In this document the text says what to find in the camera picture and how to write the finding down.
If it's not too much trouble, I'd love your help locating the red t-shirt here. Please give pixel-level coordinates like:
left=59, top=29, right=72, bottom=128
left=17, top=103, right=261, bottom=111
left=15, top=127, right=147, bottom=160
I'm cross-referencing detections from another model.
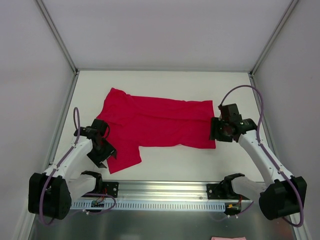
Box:
left=97, top=88, right=216, bottom=174

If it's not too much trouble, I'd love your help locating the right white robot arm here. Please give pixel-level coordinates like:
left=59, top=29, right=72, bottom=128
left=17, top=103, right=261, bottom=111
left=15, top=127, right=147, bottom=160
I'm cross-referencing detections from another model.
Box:
left=210, top=117, right=307, bottom=228

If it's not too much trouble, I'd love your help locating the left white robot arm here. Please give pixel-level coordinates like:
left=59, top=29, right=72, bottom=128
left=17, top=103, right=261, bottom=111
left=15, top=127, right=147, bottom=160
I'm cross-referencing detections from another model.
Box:
left=27, top=126, right=117, bottom=220

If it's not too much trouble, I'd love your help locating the pink folded cloth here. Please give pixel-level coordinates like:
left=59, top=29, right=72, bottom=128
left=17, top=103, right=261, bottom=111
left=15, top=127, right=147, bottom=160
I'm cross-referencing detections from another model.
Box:
left=210, top=236, right=247, bottom=240

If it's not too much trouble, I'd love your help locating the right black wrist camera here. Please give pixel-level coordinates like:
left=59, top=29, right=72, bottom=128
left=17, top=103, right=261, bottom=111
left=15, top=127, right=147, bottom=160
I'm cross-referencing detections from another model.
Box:
left=218, top=103, right=242, bottom=123

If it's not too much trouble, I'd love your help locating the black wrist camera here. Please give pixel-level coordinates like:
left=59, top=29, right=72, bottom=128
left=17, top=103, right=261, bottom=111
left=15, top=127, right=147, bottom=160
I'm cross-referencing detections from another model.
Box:
left=91, top=118, right=110, bottom=138
left=218, top=103, right=242, bottom=123

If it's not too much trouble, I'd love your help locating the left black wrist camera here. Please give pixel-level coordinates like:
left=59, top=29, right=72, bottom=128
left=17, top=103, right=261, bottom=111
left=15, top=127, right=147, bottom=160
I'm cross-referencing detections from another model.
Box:
left=91, top=118, right=110, bottom=138

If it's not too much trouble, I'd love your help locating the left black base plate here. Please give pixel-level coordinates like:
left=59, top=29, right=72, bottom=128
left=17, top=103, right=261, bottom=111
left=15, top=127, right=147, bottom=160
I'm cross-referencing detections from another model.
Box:
left=101, top=181, right=119, bottom=198

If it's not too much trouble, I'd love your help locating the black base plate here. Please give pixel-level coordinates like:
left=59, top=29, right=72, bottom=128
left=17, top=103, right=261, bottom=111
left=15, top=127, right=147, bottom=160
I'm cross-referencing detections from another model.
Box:
left=101, top=181, right=119, bottom=198
left=206, top=182, right=240, bottom=200

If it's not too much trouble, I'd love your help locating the aluminium front rail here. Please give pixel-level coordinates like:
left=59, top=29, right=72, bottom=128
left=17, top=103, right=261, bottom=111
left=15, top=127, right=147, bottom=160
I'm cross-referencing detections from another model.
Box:
left=69, top=179, right=258, bottom=201

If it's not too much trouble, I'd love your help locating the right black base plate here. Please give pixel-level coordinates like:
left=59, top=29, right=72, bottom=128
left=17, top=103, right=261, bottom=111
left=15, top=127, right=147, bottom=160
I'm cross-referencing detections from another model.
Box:
left=206, top=182, right=240, bottom=200

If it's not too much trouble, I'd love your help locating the slotted cable duct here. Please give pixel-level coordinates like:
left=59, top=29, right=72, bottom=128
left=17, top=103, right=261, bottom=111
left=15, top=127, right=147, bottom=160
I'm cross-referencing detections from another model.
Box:
left=71, top=199, right=226, bottom=212

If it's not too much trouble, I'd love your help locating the left aluminium frame post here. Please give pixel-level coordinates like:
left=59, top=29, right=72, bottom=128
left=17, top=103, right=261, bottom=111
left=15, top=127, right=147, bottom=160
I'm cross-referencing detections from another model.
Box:
left=34, top=0, right=78, bottom=75

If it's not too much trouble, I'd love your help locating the aluminium frame post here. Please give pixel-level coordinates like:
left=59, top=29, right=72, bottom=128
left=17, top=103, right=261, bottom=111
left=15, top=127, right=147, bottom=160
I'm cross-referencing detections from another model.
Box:
left=249, top=0, right=300, bottom=76
left=34, top=0, right=78, bottom=75

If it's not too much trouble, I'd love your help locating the right aluminium frame post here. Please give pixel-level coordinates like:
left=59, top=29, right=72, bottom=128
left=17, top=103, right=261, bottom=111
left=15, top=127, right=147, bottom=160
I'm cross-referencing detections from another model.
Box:
left=249, top=0, right=300, bottom=76

